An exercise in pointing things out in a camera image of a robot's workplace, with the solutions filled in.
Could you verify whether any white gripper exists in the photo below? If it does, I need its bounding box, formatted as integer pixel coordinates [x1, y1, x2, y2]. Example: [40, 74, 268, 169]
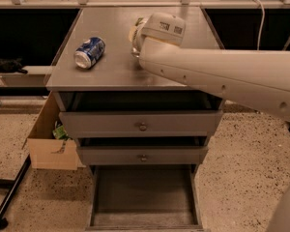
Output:
[129, 24, 146, 58]

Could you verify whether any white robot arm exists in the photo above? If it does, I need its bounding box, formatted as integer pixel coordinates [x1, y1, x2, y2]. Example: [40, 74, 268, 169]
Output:
[129, 13, 290, 125]

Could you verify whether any blue soda can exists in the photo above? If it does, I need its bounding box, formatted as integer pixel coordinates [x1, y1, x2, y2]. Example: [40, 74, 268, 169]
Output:
[73, 37, 105, 69]

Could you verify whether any grey drawer cabinet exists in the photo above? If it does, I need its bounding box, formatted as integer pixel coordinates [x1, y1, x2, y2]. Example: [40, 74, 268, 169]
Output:
[45, 6, 239, 176]

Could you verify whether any grey top drawer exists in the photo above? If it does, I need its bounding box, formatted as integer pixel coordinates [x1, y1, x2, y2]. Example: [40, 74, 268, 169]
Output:
[59, 110, 222, 139]

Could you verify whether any grey bottom drawer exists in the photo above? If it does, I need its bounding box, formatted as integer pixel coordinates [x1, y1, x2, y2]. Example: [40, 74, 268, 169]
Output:
[86, 165, 204, 232]

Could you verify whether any green snack bag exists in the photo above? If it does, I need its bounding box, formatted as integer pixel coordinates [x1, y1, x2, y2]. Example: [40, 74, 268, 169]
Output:
[52, 123, 69, 140]

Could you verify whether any black object on ledge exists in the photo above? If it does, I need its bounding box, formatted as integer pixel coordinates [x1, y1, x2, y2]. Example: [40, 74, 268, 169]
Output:
[0, 58, 27, 74]

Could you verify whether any cardboard box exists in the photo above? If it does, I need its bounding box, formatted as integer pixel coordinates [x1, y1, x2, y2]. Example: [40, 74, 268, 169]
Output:
[27, 93, 79, 170]

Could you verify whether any white cable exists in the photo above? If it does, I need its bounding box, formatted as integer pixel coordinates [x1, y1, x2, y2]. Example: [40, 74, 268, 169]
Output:
[250, 0, 266, 51]

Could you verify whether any black floor rail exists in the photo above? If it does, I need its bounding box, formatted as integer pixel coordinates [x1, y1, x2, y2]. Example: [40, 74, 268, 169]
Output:
[0, 157, 31, 230]

